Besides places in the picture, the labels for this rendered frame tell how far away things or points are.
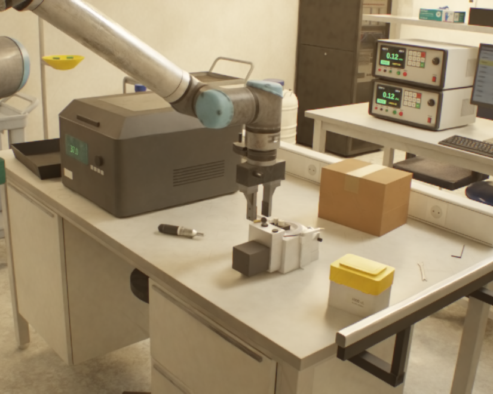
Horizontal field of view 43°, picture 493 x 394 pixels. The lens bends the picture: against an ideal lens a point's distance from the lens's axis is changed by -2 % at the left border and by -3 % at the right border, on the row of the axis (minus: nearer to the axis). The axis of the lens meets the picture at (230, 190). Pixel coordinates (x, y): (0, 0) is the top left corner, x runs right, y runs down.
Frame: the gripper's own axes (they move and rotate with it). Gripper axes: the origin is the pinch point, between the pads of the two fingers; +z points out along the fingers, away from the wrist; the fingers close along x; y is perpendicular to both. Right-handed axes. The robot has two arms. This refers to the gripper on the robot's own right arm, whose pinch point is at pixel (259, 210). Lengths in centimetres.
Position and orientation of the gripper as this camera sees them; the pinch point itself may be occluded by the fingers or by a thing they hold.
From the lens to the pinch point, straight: 167.0
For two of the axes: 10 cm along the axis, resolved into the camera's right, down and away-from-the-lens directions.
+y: 6.5, 2.6, -7.1
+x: 7.6, -1.9, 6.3
